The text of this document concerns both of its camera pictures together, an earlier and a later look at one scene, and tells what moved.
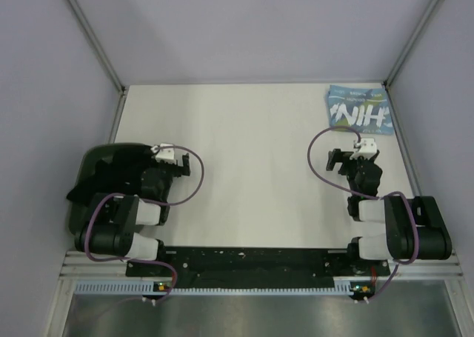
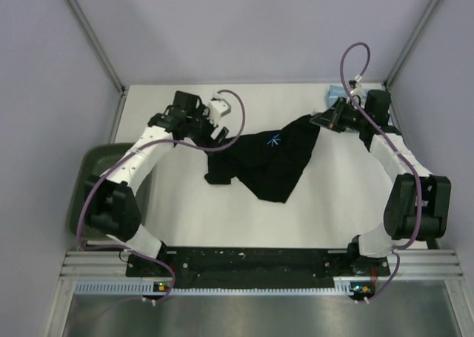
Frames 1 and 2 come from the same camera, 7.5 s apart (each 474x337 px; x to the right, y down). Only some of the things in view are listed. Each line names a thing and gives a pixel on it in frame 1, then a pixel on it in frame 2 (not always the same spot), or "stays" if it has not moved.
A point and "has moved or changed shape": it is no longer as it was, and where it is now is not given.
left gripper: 185,169 to 201,112
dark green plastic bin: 87,162 stays
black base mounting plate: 255,267 stays
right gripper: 338,156 to 331,118
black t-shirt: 121,175 has moved or changed shape
